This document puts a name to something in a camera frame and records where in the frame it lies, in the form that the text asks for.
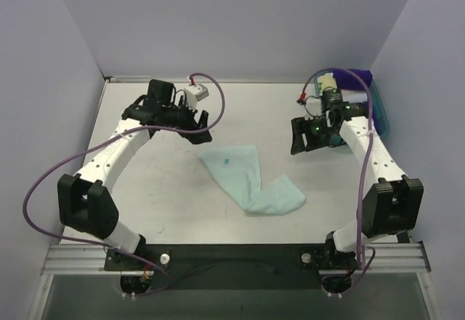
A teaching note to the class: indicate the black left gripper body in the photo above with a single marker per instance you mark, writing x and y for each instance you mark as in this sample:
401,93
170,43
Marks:
189,118

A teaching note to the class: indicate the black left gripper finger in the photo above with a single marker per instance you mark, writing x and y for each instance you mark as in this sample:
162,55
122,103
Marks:
199,138
203,121

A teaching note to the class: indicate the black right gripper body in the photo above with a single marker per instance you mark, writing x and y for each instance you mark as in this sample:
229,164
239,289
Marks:
309,133

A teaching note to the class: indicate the green and yellow patterned towel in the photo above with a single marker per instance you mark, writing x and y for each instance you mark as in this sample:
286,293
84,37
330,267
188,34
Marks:
326,81

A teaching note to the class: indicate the light mint towel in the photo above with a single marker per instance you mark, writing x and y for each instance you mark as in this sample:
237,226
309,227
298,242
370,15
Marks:
237,172

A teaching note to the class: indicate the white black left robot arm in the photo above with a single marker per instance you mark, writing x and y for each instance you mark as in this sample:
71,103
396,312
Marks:
85,201

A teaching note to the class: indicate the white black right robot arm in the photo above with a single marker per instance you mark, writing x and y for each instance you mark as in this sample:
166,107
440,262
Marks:
388,202

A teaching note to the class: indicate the pink rolled towel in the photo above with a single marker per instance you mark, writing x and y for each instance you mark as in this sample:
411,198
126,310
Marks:
354,96

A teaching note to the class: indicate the purple rolled towel top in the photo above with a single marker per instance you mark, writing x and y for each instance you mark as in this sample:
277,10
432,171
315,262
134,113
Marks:
357,79

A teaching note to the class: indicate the teal plastic basket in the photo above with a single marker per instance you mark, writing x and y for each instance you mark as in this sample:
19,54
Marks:
380,120

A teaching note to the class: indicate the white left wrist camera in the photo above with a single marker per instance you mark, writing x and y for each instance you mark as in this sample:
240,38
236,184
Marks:
195,93

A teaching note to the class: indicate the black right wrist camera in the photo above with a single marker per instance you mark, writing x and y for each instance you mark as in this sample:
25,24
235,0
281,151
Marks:
330,96

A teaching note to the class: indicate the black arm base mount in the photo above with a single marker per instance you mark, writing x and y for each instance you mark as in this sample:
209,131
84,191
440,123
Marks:
245,267

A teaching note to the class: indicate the aluminium frame rail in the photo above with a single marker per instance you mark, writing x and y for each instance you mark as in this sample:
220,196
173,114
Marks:
79,259

